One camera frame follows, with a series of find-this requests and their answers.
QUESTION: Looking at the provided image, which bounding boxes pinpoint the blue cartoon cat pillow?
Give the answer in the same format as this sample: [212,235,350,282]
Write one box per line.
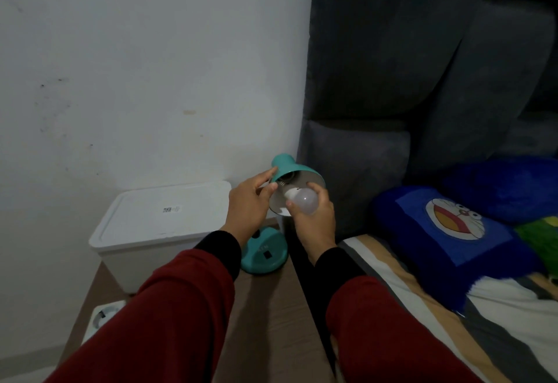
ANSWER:
[371,186,546,311]

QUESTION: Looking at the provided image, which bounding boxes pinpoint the person's right forearm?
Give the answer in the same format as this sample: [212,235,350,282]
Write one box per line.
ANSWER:
[314,247,482,383]

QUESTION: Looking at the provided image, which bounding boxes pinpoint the white power strip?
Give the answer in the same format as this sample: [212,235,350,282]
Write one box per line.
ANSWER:
[81,300,127,346]

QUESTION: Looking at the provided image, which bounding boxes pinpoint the person's left forearm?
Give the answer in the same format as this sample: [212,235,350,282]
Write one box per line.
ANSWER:
[45,230,242,383]

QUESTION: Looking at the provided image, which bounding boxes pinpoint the teal desk lamp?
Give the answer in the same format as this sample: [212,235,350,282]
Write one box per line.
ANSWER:
[240,153,327,275]

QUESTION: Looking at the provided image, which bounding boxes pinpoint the green plush toy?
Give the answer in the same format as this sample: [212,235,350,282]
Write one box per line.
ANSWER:
[514,216,558,279]

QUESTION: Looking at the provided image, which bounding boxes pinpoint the white light bulb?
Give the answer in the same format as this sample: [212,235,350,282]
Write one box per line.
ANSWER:
[279,178,320,216]

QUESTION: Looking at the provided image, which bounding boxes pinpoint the white plastic storage box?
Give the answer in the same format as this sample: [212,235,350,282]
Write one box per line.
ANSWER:
[88,180,233,294]

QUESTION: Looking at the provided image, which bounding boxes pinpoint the blue fluffy pillow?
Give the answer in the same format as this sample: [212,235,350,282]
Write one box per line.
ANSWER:
[440,156,558,225]

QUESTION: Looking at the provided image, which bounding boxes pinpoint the striped bed sheet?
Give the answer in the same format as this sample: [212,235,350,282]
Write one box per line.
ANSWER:
[330,235,558,383]

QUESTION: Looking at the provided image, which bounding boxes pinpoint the person's left hand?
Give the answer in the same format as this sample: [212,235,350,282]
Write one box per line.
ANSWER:
[224,167,279,247]

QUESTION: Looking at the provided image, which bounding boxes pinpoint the grey upholstered headboard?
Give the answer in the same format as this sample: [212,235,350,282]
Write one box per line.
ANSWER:
[296,0,558,239]

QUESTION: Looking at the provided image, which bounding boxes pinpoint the person's right hand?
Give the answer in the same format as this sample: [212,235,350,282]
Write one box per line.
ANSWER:
[285,182,337,266]

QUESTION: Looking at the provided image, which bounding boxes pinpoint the wooden bedside table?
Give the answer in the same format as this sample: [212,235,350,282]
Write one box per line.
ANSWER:
[59,217,336,383]

